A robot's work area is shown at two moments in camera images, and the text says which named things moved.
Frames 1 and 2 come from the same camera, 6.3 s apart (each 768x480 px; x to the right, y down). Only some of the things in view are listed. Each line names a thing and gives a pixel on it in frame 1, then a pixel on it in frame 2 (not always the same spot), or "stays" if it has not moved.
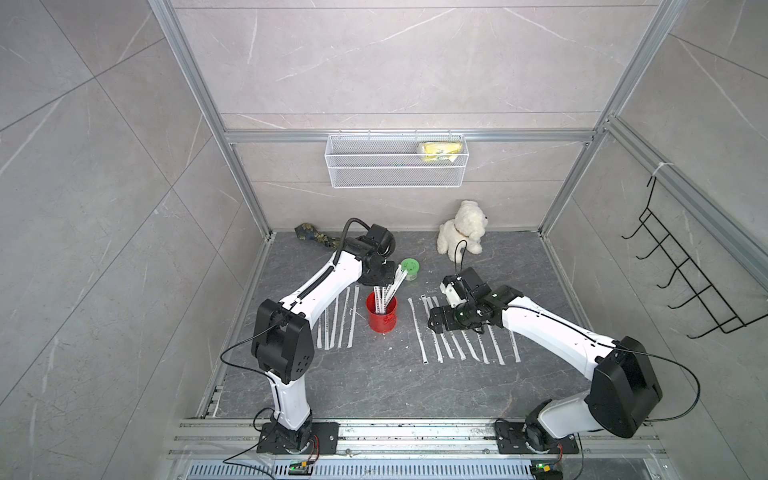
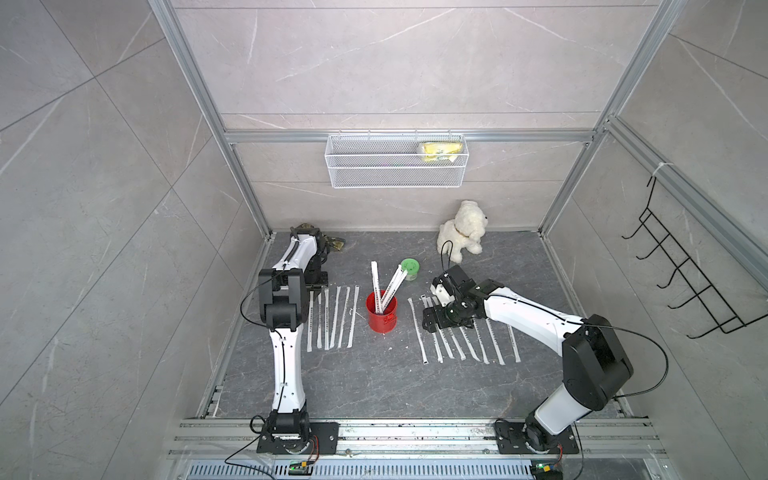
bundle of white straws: [383, 294] stays
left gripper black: [390, 271] → [322, 284]
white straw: [482, 347] stays
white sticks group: [470, 346] stays
